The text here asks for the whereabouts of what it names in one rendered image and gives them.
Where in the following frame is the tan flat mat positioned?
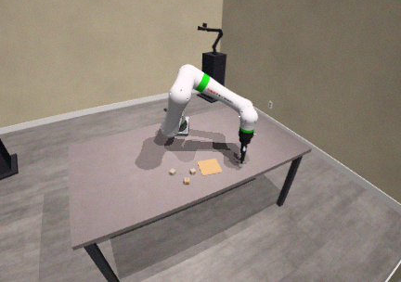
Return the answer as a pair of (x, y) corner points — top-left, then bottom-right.
(197, 159), (222, 176)

